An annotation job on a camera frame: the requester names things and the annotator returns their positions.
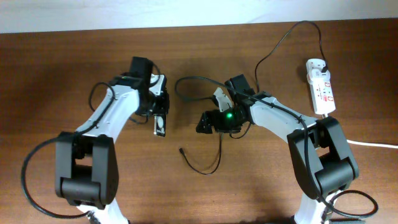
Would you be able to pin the black Samsung Galaxy phone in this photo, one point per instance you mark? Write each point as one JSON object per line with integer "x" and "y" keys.
{"x": 160, "y": 125}

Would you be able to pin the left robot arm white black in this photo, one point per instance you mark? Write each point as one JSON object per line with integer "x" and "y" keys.
{"x": 86, "y": 169}

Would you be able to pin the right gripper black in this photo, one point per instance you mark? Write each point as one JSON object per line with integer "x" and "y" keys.
{"x": 219, "y": 125}

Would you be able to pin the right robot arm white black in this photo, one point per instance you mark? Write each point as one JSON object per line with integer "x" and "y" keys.
{"x": 324, "y": 165}

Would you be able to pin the white power strip red switches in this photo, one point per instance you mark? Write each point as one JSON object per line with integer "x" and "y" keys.
{"x": 322, "y": 97}

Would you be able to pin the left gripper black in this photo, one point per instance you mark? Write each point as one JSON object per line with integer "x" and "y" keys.
{"x": 161, "y": 108}

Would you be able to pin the white USB charger adapter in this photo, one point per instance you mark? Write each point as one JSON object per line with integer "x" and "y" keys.
{"x": 317, "y": 71}

